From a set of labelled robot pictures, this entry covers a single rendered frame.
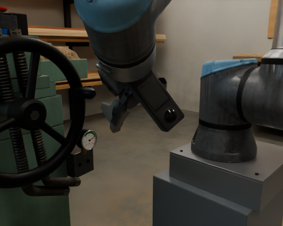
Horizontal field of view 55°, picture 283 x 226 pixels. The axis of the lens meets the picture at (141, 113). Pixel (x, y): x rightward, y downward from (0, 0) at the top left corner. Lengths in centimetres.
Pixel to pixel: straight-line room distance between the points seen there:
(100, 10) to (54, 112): 57
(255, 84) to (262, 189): 25
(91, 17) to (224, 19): 364
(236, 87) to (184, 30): 354
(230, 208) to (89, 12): 59
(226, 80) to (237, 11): 312
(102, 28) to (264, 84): 47
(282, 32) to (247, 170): 34
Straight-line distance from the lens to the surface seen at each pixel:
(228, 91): 73
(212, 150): 78
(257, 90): 70
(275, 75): 68
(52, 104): 82
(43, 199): 89
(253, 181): 72
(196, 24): 412
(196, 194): 79
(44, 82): 68
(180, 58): 426
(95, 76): 334
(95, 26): 31
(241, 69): 75
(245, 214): 73
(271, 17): 365
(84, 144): 84
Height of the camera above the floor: 93
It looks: 13 degrees down
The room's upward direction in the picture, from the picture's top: straight up
